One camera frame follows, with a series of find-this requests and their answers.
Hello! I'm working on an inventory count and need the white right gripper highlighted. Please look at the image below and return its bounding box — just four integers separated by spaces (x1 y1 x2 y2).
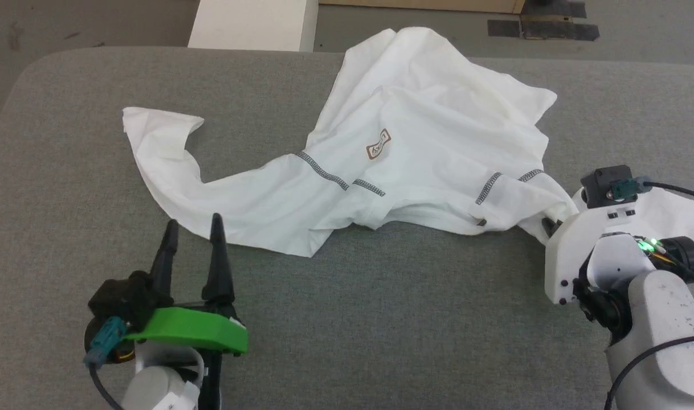
541 192 638 306

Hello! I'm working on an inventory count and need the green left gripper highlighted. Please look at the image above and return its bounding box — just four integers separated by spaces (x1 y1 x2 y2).
122 213 249 356

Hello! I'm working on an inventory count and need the white long sleeve shirt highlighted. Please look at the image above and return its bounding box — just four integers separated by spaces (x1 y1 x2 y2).
122 26 694 258

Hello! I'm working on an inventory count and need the black floor stand base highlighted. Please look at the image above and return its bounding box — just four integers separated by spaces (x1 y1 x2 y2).
488 0 600 42

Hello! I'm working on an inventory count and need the lemon print partition panel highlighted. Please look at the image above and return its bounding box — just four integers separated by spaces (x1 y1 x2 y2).
319 0 527 14

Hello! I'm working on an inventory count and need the white box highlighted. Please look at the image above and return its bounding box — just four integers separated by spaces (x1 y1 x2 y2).
187 0 319 53

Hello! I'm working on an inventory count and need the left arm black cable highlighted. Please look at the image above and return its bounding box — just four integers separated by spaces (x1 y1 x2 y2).
84 318 128 410

